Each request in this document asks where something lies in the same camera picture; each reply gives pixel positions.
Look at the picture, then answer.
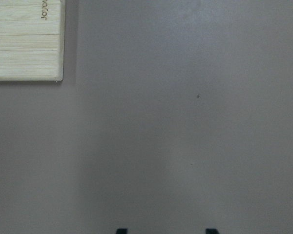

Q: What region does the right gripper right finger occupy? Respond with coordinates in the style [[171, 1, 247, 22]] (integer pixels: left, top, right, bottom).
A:
[[205, 228, 218, 234]]

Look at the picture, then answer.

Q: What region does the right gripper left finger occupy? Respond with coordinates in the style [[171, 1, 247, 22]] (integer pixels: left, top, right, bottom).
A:
[[115, 228, 128, 234]]

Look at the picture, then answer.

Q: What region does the bamboo cutting board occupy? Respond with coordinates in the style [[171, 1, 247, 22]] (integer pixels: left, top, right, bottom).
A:
[[0, 0, 66, 81]]

